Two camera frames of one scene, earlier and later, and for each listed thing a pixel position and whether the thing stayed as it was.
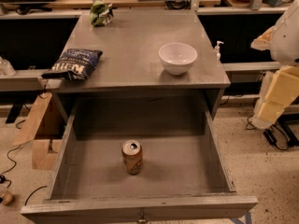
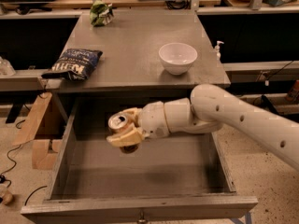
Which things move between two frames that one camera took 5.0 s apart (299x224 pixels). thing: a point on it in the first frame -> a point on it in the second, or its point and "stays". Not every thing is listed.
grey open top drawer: [141, 160] stays
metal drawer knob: [142, 217] stays
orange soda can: [132, 151] -> [117, 124]
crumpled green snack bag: [101, 13] stays
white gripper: [286, 44] -> [153, 120]
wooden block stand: [43, 149] stays
